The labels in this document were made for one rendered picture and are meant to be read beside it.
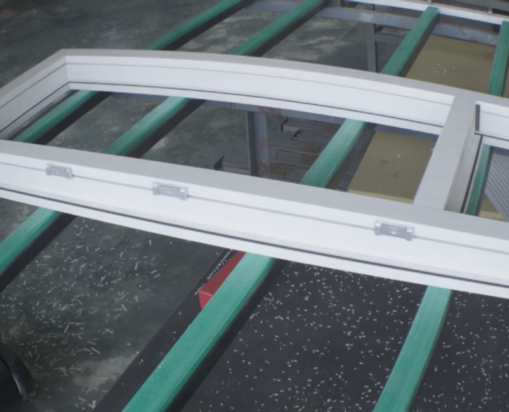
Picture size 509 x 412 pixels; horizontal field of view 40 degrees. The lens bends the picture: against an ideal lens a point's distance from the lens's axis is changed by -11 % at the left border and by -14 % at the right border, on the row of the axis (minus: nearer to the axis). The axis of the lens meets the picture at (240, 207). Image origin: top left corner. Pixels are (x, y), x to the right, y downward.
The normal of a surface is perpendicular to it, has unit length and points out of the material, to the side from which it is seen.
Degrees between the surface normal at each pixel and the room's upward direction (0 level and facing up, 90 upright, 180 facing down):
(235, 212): 90
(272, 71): 90
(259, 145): 90
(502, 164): 0
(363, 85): 90
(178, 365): 0
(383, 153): 0
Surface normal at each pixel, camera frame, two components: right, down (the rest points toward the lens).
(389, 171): -0.06, -0.86
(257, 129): -0.41, 0.49
